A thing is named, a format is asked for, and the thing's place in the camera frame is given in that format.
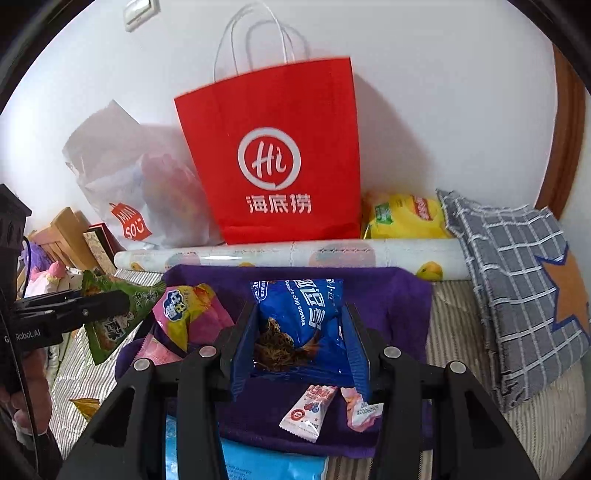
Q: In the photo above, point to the yellow chip bag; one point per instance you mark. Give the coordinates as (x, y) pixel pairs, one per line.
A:
(406, 217)

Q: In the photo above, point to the person's left hand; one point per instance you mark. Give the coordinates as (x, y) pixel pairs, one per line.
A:
(34, 383)

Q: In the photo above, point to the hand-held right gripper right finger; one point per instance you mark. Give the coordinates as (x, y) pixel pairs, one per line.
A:
(355, 355)

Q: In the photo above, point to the wooden headboard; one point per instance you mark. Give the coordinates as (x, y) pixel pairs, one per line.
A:
(64, 230)

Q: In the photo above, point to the purple towel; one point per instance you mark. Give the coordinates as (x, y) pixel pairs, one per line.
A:
(406, 314)

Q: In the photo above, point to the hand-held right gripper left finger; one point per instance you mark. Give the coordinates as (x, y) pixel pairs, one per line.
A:
(244, 350)

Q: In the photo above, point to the green snack packet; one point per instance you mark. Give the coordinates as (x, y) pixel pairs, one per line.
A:
(138, 297)

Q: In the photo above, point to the fruit print paper roll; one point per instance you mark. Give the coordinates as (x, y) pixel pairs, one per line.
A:
(286, 256)

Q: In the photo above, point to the white wall light switch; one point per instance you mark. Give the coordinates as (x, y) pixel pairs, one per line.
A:
(140, 13)

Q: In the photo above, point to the brown wooden door frame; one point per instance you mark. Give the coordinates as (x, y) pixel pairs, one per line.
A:
(565, 129)

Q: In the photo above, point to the white plastic shopping bag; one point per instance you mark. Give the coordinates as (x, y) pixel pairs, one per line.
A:
(120, 175)

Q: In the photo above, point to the red paper bag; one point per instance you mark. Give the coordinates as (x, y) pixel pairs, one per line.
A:
(277, 138)

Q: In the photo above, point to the blue cookie packet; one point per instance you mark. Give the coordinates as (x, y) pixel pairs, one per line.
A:
(300, 314)

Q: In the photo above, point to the blue tissue pack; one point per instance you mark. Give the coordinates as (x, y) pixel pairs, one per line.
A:
(258, 464)

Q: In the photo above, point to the pink and yellow snack packet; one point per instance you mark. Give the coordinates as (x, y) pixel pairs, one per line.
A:
(184, 314)

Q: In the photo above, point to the grey checked cloth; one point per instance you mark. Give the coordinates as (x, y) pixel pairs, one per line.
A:
(512, 286)

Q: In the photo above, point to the patterned notebook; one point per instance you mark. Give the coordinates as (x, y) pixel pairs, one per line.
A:
(99, 249)

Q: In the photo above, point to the grey striped quilt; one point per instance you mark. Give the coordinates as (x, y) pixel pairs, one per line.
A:
(455, 332)

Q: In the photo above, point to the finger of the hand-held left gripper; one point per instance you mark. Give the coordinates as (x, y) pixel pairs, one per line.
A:
(46, 300)
(97, 307)

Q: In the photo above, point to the small white candy packet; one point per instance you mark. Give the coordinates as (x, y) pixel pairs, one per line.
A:
(307, 413)

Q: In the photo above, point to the small pink candy packet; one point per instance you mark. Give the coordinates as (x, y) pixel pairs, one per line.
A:
(362, 410)

